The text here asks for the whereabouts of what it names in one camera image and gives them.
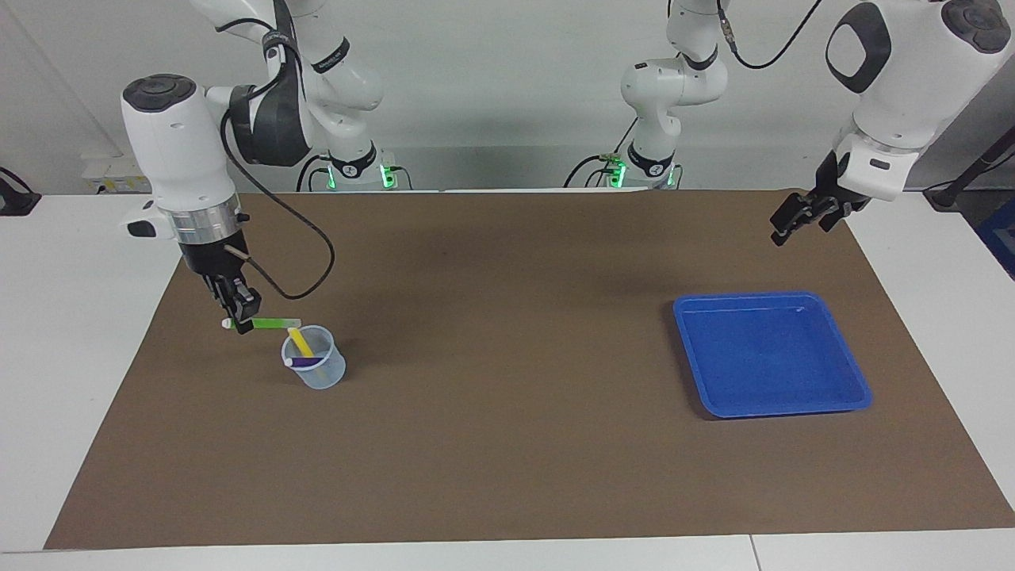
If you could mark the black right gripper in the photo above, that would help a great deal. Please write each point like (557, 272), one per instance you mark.
(212, 266)

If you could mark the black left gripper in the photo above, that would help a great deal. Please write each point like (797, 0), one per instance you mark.
(829, 190)

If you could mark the green marker pen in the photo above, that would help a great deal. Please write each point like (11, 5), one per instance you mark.
(273, 323)

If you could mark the yellow marker pen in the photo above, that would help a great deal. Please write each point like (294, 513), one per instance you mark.
(300, 341)

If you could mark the purple marker pen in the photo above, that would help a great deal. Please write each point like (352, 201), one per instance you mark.
(305, 362)

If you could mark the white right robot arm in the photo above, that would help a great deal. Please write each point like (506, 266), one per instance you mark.
(174, 151)

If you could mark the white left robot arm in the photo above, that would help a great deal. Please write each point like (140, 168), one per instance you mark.
(904, 71)

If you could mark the translucent plastic cup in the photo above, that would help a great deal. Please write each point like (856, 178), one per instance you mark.
(325, 379)

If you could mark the blue plastic tray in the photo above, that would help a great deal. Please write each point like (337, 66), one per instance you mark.
(761, 365)

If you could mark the black stand pole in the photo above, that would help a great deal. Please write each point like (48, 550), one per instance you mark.
(971, 170)

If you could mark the white power strip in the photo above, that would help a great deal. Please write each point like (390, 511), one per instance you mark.
(107, 178)

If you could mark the blue storage box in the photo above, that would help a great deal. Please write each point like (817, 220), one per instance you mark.
(1001, 238)

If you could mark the brown table mat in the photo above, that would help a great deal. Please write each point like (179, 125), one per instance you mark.
(507, 444)

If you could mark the black clamp mount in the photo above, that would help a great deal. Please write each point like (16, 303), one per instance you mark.
(16, 202)

